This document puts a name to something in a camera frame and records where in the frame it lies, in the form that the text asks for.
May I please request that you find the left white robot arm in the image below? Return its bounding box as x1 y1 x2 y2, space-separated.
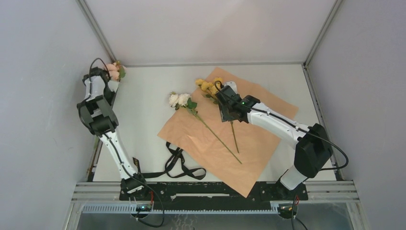
77 67 150 200

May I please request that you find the white cable duct rail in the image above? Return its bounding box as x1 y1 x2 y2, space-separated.
81 204 280 214

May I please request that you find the black ribbon strap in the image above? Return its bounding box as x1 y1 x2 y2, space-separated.
132 141 207 181

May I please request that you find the pink fake flower stem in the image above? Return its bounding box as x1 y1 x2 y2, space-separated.
105 60 126 81

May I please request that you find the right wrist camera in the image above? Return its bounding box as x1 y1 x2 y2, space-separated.
224 81 238 93

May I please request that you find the yellow fake flower stem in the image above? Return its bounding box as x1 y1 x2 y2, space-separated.
194 77 240 155

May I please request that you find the white fake flower stem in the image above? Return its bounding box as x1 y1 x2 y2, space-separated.
168 92 242 164

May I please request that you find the orange wrapping paper sheet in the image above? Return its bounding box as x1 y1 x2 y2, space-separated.
157 65 304 197

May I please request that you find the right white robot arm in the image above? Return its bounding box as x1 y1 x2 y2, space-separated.
214 80 349 199

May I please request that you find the black mounting base plate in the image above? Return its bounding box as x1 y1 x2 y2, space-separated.
119 181 309 202

